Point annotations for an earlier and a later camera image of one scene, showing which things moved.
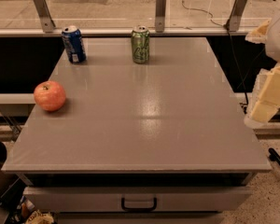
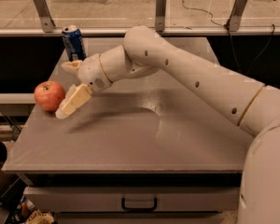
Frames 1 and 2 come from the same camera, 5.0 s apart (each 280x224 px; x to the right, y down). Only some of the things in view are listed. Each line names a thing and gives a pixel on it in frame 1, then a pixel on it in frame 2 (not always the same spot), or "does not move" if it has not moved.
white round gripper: x=279 y=39 -> x=91 y=72
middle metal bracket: x=161 y=11 does not move
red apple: x=49 y=95 does not move
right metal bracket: x=237 y=11 does not move
